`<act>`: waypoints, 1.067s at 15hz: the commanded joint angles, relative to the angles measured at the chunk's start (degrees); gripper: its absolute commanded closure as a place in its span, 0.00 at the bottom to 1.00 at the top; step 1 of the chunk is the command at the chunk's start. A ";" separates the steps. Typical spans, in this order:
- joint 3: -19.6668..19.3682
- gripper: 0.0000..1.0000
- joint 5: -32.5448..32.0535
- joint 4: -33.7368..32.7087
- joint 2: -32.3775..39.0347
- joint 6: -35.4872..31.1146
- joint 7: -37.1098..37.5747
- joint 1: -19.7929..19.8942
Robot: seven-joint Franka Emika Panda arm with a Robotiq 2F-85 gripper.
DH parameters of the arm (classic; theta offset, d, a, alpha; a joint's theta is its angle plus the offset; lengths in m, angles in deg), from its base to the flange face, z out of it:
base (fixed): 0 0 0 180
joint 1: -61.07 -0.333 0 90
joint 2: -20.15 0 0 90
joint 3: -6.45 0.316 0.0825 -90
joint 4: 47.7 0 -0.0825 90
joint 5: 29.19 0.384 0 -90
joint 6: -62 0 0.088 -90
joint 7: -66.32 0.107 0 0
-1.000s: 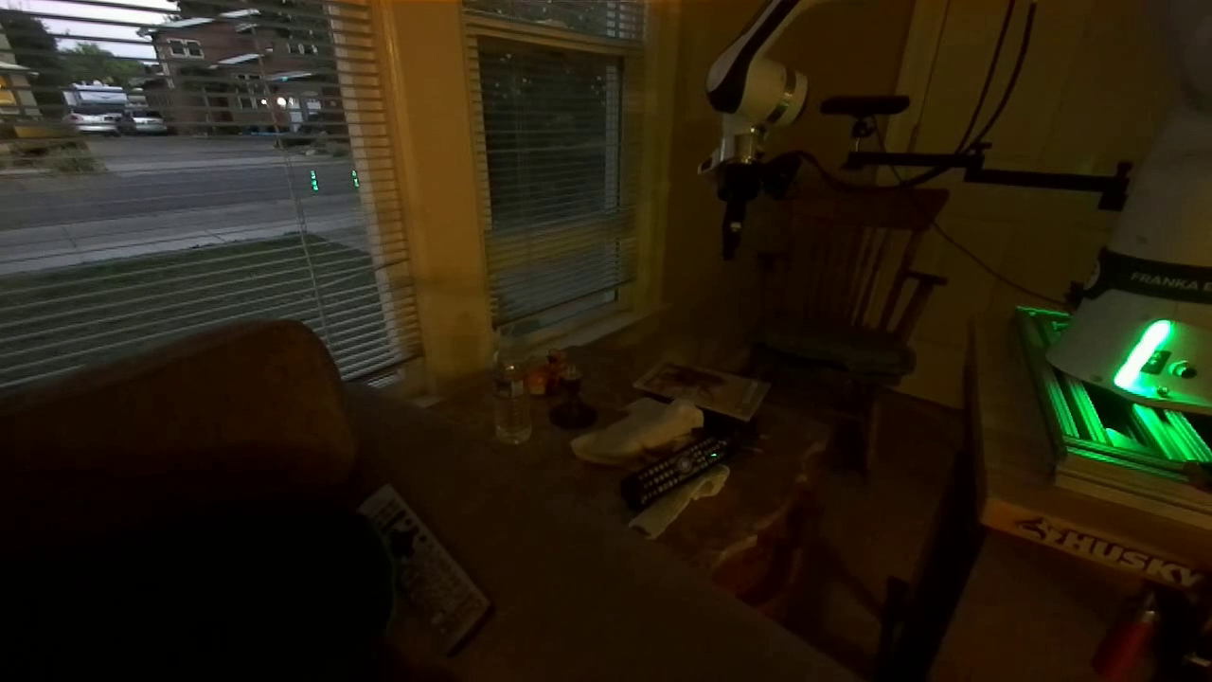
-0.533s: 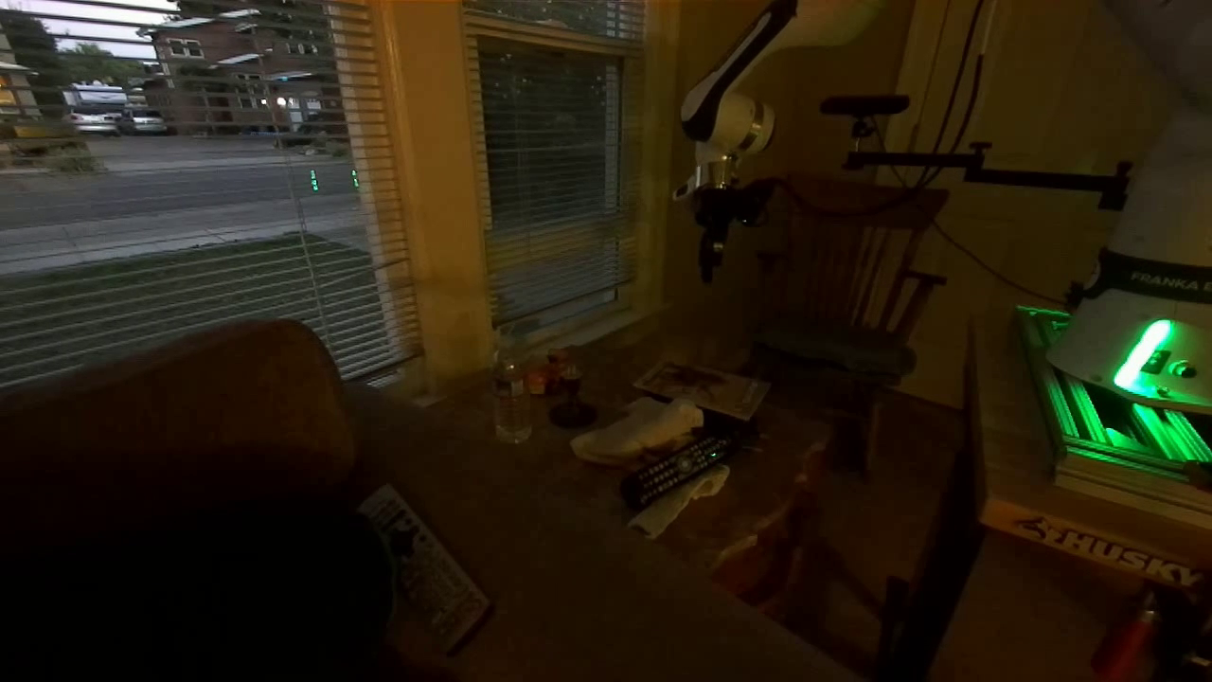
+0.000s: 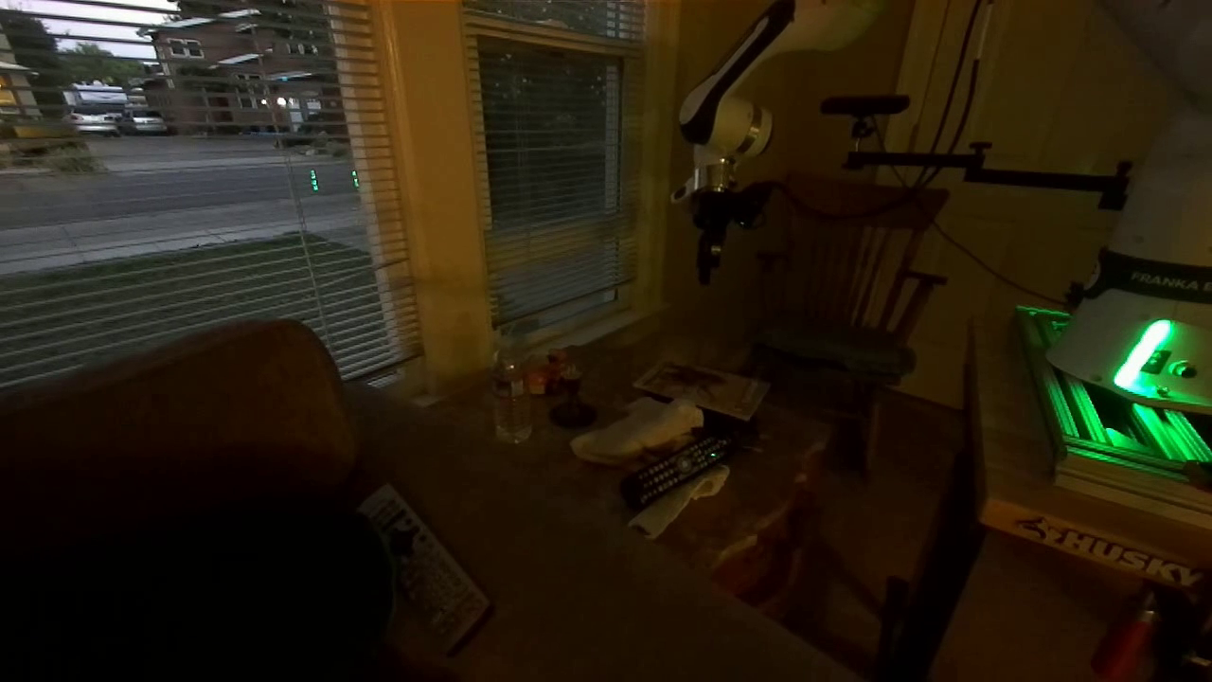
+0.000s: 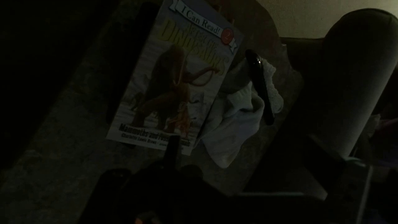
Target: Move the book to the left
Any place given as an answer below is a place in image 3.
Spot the white printed card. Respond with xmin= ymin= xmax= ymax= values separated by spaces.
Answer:
xmin=356 ymin=482 xmax=496 ymax=655

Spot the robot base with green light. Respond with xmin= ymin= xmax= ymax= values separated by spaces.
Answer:
xmin=1014 ymin=298 xmax=1212 ymax=494

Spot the red bottle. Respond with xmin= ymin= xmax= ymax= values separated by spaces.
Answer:
xmin=1086 ymin=588 xmax=1165 ymax=682

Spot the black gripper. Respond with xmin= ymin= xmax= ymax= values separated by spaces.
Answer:
xmin=686 ymin=178 xmax=777 ymax=288

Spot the narrow window blind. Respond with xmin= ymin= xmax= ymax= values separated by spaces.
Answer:
xmin=462 ymin=0 xmax=653 ymax=341

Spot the Husky tool cart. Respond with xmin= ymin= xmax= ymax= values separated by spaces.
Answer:
xmin=965 ymin=310 xmax=1212 ymax=598

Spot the dark upright panel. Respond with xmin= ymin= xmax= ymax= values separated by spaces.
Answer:
xmin=875 ymin=321 xmax=996 ymax=682

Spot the small black round stand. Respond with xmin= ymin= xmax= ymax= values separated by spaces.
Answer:
xmin=549 ymin=393 xmax=604 ymax=434

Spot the wide window blind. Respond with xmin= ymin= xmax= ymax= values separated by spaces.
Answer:
xmin=0 ymin=0 xmax=424 ymax=393

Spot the black remote control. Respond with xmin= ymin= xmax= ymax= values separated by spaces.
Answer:
xmin=619 ymin=434 xmax=749 ymax=516

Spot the large white crumpled cloth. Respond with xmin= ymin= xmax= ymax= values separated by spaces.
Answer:
xmin=568 ymin=393 xmax=710 ymax=470

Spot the small white cloth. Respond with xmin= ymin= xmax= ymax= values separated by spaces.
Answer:
xmin=625 ymin=463 xmax=734 ymax=546

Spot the red toy car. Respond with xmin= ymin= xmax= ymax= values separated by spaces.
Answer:
xmin=519 ymin=357 xmax=588 ymax=398

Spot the parked car outside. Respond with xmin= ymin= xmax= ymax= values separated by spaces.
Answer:
xmin=66 ymin=79 xmax=176 ymax=142

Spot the wooden chair with green cushion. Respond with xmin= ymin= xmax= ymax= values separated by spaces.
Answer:
xmin=749 ymin=170 xmax=956 ymax=474

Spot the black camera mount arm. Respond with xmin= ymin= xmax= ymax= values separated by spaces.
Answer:
xmin=818 ymin=93 xmax=1136 ymax=218

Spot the clear plastic bottle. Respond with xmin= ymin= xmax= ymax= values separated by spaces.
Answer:
xmin=489 ymin=357 xmax=537 ymax=446

